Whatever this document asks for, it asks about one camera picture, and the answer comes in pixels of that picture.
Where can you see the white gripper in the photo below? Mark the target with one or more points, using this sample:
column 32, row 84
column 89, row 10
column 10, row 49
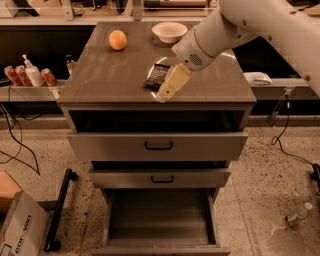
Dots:
column 188, row 50

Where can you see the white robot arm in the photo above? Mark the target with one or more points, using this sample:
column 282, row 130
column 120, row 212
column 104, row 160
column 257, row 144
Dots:
column 294, row 35

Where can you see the grey drawer cabinet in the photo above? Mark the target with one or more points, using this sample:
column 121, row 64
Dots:
column 106, row 94

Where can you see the top grey drawer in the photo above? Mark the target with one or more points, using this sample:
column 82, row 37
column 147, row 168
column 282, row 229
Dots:
column 158, row 146

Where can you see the grey drawer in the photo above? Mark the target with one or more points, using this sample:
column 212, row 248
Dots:
column 158, row 146
column 160, row 222
column 159, row 178

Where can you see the middle grey drawer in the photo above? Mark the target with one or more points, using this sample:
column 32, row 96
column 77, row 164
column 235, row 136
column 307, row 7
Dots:
column 159, row 178

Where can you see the bottom grey drawer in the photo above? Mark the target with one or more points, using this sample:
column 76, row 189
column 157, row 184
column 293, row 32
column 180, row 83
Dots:
column 160, row 222

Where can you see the white bowl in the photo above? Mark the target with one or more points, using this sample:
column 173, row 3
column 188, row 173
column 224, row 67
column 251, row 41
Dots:
column 169, row 32

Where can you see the orange fruit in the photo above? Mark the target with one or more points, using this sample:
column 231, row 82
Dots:
column 117, row 40

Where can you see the white folded cloth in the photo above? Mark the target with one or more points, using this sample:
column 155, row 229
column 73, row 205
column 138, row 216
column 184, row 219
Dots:
column 258, row 78

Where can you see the small glass bottle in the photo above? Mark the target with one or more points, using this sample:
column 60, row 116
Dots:
column 70, row 64

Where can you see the red soda can right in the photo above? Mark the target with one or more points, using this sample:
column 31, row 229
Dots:
column 48, row 77

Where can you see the red soda can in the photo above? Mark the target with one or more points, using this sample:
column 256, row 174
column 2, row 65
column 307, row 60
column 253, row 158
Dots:
column 48, row 77
column 12, row 75
column 21, row 72

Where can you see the white pump bottle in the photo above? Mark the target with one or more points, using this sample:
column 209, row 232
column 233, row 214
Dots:
column 32, row 72

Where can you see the black metal bar stand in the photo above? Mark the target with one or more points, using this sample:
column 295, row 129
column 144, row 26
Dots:
column 51, row 244

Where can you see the red soda can middle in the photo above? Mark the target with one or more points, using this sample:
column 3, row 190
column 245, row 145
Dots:
column 21, row 72

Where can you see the red soda can left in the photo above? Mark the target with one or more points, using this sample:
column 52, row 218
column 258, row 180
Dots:
column 12, row 75

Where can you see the clear plastic bottle on floor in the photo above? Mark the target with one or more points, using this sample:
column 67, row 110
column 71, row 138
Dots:
column 298, row 214

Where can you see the cardboard box with print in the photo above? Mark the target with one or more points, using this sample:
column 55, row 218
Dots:
column 23, row 220

